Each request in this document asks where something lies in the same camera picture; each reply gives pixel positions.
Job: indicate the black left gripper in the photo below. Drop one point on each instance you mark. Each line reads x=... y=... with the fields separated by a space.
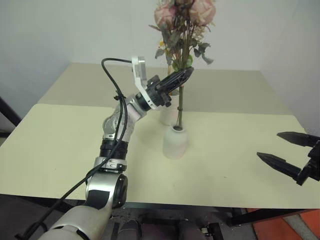
x=157 y=96

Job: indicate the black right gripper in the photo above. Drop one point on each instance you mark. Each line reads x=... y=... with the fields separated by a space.
x=311 y=165

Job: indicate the pink flower bouquet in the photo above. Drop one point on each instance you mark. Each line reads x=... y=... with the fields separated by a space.
x=185 y=40
x=164 y=15

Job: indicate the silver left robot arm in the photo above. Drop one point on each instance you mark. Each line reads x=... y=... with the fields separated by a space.
x=100 y=190

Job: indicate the white ceramic vase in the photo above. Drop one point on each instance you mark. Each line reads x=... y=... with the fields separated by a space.
x=175 y=143
x=168 y=115

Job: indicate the dark furniture edge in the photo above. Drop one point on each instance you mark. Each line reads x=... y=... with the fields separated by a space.
x=7 y=117

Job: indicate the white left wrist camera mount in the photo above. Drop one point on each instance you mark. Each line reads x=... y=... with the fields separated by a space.
x=139 y=68

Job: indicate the black metal table frame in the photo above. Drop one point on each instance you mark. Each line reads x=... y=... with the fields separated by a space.
x=260 y=214

